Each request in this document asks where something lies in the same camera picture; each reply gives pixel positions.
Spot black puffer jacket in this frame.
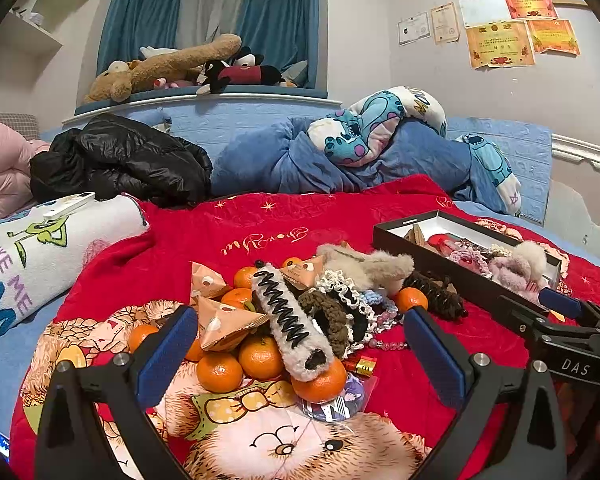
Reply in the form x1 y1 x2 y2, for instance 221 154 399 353
29 112 215 208

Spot orange red wall certificate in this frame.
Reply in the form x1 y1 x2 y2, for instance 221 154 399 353
502 0 558 21

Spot pink crochet scrunchie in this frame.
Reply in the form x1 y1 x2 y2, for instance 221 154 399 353
450 240 490 273

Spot bead bracelet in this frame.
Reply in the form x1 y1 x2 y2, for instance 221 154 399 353
362 337 411 353

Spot large yellow wall certificate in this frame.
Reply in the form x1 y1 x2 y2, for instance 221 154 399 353
466 21 535 70

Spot beige fluffy hair claw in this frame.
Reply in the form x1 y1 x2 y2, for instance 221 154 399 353
317 245 415 296

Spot blue padded headboard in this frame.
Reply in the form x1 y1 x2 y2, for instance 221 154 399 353
62 95 553 221

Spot black white lace scrunchie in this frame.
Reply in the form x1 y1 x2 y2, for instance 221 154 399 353
316 269 381 333

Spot white remote control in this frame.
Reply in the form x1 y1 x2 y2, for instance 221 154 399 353
42 192 97 220

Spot plain white wall paper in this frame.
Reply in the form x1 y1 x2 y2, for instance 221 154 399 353
460 0 510 28

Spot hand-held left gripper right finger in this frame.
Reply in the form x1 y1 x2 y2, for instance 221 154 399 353
402 305 568 480

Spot grey checked fabric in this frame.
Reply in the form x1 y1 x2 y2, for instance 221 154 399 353
0 112 40 141

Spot pile of mandarin oranges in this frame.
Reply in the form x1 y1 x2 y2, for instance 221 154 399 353
127 256 429 403

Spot white bed frame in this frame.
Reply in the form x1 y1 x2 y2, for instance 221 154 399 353
550 134 600 181

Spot red hair clip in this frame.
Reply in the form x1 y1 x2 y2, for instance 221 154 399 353
427 232 460 256

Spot red gold small packet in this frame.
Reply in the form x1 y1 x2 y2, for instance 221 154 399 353
345 356 378 375

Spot brown crochet scrunchie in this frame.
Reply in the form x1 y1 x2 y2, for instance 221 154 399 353
297 287 361 358

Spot light blue crochet scrunchie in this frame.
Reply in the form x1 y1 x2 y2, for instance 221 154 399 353
357 290 398 321

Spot blue curtain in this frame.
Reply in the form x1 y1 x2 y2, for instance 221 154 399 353
235 0 321 86
97 0 183 76

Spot white plush toy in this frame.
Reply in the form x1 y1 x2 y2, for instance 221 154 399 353
139 46 181 60

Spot black red mouse plush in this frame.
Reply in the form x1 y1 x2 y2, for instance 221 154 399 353
196 47 285 95

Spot white sheer curtain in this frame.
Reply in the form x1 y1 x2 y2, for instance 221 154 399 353
177 0 253 51

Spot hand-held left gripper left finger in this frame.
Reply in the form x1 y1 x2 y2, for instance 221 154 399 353
32 305 201 480

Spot blue cartoon print duvet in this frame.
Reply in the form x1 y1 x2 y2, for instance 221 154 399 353
212 85 523 213

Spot black rimmed white box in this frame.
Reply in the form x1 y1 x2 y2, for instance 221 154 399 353
372 209 563 316

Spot red printed blanket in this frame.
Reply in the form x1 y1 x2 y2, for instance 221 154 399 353
9 175 600 480

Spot cream wall certificate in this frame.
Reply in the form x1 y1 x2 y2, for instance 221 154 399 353
431 4 460 43

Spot beige triangular snack packet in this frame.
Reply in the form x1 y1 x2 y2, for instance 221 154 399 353
404 224 428 248
196 296 271 353
282 255 328 286
189 261 233 303

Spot yellow orange wall certificate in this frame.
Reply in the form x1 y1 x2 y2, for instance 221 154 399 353
526 19 580 56

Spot grey fuzzy hair claw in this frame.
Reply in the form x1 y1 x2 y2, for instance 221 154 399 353
250 267 338 383

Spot round printed badge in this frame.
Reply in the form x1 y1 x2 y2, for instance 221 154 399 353
302 395 351 421
340 377 365 403

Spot pink white fluffy hair claw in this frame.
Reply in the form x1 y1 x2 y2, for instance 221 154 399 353
487 240 550 291

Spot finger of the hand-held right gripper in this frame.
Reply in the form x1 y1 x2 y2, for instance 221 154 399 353
498 294 555 341
538 286 600 333

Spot small white wall certificate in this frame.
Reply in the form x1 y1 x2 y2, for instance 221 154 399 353
397 12 431 46

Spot pink quilt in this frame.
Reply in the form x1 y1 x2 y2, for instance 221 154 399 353
0 114 51 226

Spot white wall shelves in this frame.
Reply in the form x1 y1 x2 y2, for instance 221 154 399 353
0 0 106 63

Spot blue window seat cushion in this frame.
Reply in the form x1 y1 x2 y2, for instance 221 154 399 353
75 87 331 116

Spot brown plush dog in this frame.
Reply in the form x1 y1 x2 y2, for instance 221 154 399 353
84 34 243 105

